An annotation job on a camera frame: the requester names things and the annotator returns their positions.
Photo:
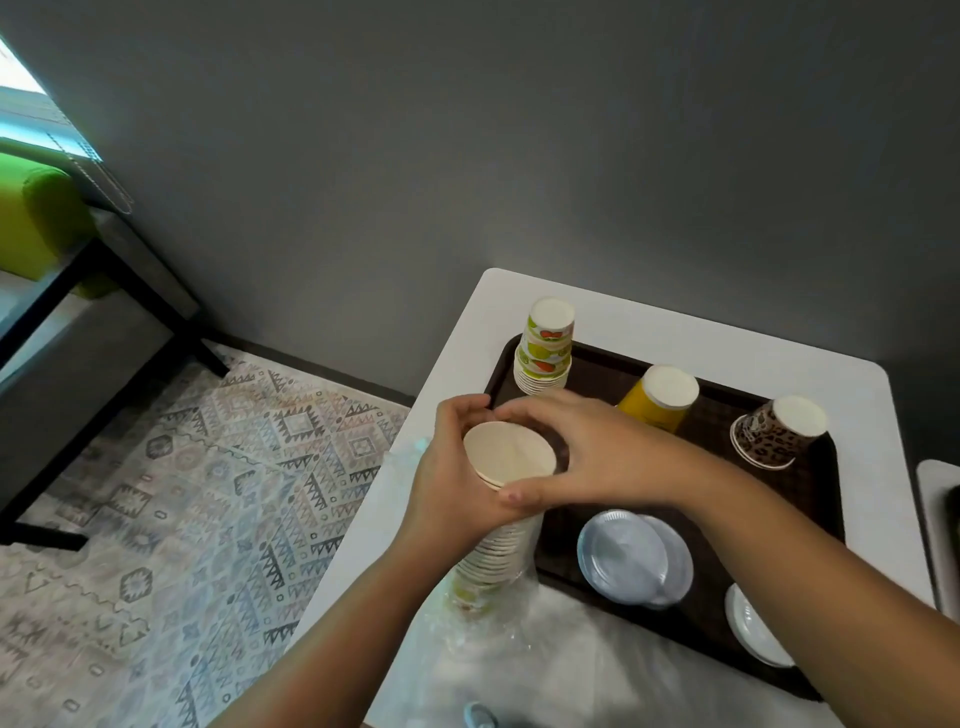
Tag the person's right thumb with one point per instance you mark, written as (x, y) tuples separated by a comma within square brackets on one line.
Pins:
[(536, 495)]

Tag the stack of beige paper cups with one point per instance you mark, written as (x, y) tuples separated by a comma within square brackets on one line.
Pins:
[(510, 454)]

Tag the brown plastic tray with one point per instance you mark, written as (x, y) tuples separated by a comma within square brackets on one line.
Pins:
[(720, 495)]

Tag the patterned grey rug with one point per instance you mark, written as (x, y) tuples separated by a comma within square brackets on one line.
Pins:
[(187, 540)]

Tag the clear plastic wrap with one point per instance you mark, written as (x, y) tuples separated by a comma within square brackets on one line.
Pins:
[(540, 660)]

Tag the person's left forearm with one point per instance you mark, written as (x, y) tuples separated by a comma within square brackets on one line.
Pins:
[(337, 645)]

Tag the person's left fingers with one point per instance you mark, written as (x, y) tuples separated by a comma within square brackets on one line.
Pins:
[(469, 409)]

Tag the small light blue object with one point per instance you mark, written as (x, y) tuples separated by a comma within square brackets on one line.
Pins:
[(480, 716)]

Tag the white plastic plate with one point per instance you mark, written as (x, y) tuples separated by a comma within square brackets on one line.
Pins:
[(750, 630)]

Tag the light blue plastic plate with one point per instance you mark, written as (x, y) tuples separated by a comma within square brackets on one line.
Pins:
[(619, 559), (679, 562)]

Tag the person's left hand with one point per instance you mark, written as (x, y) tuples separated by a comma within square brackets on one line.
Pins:
[(442, 487)]

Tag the yellow paper cup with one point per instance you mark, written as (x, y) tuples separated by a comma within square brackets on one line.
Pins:
[(660, 397)]

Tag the window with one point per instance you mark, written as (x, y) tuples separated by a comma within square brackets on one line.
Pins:
[(30, 112)]

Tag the person's right hand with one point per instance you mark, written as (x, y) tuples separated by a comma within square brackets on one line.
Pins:
[(630, 461)]

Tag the stack of fruit print cups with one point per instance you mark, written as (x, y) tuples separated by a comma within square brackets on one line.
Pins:
[(546, 345)]

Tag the leopard print paper cup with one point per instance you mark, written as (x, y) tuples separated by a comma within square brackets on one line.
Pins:
[(776, 431)]

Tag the black frame desk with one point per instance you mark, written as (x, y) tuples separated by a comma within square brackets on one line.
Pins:
[(142, 292)]

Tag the green sofa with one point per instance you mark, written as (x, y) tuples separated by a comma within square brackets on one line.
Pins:
[(37, 217)]

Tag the person's right forearm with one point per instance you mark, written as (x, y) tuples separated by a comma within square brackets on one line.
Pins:
[(825, 600)]

